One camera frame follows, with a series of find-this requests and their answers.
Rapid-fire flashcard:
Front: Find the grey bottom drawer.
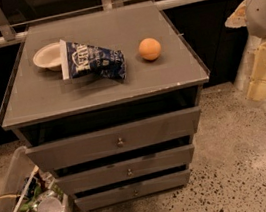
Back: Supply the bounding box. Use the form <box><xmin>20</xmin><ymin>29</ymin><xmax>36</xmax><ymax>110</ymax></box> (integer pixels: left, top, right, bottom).
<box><xmin>75</xmin><ymin>169</ymin><xmax>191</xmax><ymax>211</ymax></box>

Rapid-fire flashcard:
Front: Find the orange fruit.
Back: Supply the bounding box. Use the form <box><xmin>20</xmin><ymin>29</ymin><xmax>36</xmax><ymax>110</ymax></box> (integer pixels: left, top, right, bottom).
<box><xmin>138</xmin><ymin>38</ymin><xmax>162</xmax><ymax>61</ymax></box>

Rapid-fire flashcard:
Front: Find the grey three-drawer cabinet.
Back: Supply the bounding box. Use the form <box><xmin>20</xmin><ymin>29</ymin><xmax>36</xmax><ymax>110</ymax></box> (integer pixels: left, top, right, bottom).
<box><xmin>0</xmin><ymin>2</ymin><xmax>209</xmax><ymax>202</ymax></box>

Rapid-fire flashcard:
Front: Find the white paper bowl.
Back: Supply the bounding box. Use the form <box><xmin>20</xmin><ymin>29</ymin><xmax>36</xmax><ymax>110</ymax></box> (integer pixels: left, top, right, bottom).
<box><xmin>33</xmin><ymin>43</ymin><xmax>62</xmax><ymax>72</ymax></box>

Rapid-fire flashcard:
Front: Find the grey top drawer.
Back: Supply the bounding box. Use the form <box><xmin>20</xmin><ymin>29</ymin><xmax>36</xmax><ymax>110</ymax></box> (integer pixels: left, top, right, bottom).
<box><xmin>26</xmin><ymin>106</ymin><xmax>201</xmax><ymax>171</ymax></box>

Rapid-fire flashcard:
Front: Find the grey drawer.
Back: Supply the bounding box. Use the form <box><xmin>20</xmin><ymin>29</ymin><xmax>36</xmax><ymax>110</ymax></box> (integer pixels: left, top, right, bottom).
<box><xmin>26</xmin><ymin>106</ymin><xmax>201</xmax><ymax>171</ymax></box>
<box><xmin>55</xmin><ymin>144</ymin><xmax>194</xmax><ymax>195</ymax></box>
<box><xmin>75</xmin><ymin>169</ymin><xmax>191</xmax><ymax>211</ymax></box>

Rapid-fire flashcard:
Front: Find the grey middle drawer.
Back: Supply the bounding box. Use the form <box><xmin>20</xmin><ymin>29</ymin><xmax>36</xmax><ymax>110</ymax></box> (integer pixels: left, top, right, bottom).
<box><xmin>55</xmin><ymin>144</ymin><xmax>194</xmax><ymax>195</ymax></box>

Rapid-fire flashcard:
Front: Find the blue chip bag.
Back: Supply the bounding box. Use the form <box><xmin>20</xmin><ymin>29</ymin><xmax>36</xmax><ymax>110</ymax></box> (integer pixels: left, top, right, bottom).
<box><xmin>59</xmin><ymin>40</ymin><xmax>127</xmax><ymax>81</ymax></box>

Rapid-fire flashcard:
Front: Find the white plastic cup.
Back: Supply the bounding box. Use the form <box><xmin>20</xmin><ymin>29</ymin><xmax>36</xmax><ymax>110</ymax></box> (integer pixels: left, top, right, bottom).
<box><xmin>37</xmin><ymin>197</ymin><xmax>62</xmax><ymax>212</ymax></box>

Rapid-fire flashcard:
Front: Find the clear plastic bin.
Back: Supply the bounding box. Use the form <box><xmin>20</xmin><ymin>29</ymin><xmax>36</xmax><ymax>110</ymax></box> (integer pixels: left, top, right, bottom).
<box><xmin>0</xmin><ymin>146</ymin><xmax>72</xmax><ymax>212</ymax></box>

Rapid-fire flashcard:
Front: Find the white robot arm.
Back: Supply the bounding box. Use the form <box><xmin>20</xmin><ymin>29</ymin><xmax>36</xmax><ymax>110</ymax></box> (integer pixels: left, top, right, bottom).
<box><xmin>225</xmin><ymin>0</ymin><xmax>266</xmax><ymax>102</ymax></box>

